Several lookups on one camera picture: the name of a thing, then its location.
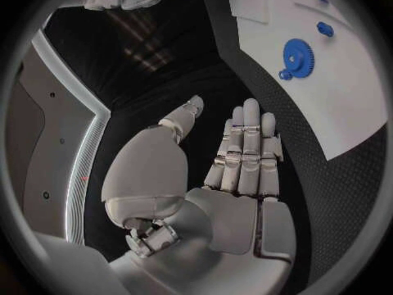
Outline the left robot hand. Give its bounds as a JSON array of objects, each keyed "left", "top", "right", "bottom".
[{"left": 102, "top": 95, "right": 298, "bottom": 295}]

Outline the white task board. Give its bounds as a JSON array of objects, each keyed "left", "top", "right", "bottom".
[{"left": 224, "top": 0, "right": 389, "bottom": 163}]

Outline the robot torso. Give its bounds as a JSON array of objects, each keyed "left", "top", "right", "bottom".
[{"left": 5, "top": 28, "right": 113, "bottom": 247}]

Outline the small blue gear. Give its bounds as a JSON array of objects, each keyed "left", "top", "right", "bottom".
[{"left": 316, "top": 21, "right": 336, "bottom": 38}]

